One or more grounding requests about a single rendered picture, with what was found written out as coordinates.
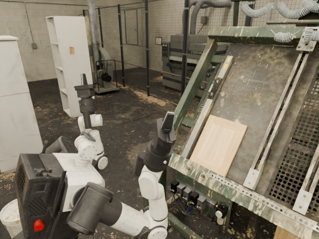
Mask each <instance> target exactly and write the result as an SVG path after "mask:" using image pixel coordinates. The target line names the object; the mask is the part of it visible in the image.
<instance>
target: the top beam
mask: <svg viewBox="0 0 319 239"><path fill-rule="evenodd" d="M304 29H305V27H211V29H210V31H209V33H208V35H207V36H208V37H209V38H214V39H215V40H216V42H224V43H241V44H260V45H277V46H298V44H299V41H300V39H301V36H302V34H303V32H304V31H302V30H304ZM271 30H272V31H273V32H274V33H275V34H277V33H279V32H282V33H289V32H290V33H291V34H292V35H293V34H295V33H296V32H298V31H299V30H301V31H300V32H298V33H297V34H295V35H294V36H293V40H291V41H290V42H286V43H285V42H284V43H283V42H281V43H280V42H278V41H275V40H274V36H275V35H274V33H272V32H271ZM315 47H319V42H318V41H317V42H316V45H315Z"/></svg>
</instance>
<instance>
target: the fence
mask: <svg viewBox="0 0 319 239"><path fill-rule="evenodd" d="M228 57H231V59H230V61H229V62H226V61H227V58H228ZM227 58H226V60H225V62H224V65H225V64H228V66H227V68H226V69H223V67H224V65H223V67H222V69H221V71H220V73H219V75H218V77H219V78H222V81H221V83H220V85H219V87H218V89H217V91H216V94H215V96H214V98H213V99H207V101H206V103H205V105H204V107H203V109H202V112H201V114H200V116H199V118H198V120H197V122H196V125H195V127H194V129H193V131H192V133H191V135H190V138H189V140H188V142H187V144H186V146H185V148H184V151H183V153H182V155H181V156H182V157H185V158H187V159H188V158H189V156H190V154H191V151H192V149H193V147H194V145H195V143H196V141H197V138H198V136H199V134H200V132H201V130H202V127H203V125H204V123H205V121H206V119H207V117H208V115H209V113H210V110H211V108H212V106H213V104H214V102H215V100H216V97H217V95H218V93H219V91H220V89H221V86H222V84H223V82H224V80H225V78H226V75H227V73H228V71H229V69H230V67H231V65H232V62H233V60H234V57H233V56H229V55H228V56H227Z"/></svg>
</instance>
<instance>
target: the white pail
mask: <svg viewBox="0 0 319 239"><path fill-rule="evenodd" d="M0 220H1V222H2V224H4V226H6V228H7V229H6V230H7V231H8V232H9V234H10V236H11V238H13V237H15V236H16V235H17V234H19V233H20V232H21V231H22V230H23V229H22V226H21V221H20V217H19V208H18V200H17V199H15V200H13V201H11V202H10V203H8V204H7V205H6V206H5V207H4V208H3V209H2V210H1V212H0Z"/></svg>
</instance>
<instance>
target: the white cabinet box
mask: <svg viewBox="0 0 319 239"><path fill-rule="evenodd" d="M46 21H47V27H48V32H49V37H50V43H51V47H52V53H53V58H54V63H55V68H56V74H57V80H58V85H59V90H60V95H61V100H62V105H63V110H64V111H65V112H66V113H67V114H68V115H69V116H70V117H71V118H74V117H79V116H83V114H82V113H80V108H79V102H78V101H79V100H81V98H78V97H77V91H75V88H74V86H79V85H81V74H85V75H86V79H87V83H88V84H93V80H92V73H91V65H90V57H89V50H88V42H87V34H86V27H85V19H84V17H75V16H49V17H46Z"/></svg>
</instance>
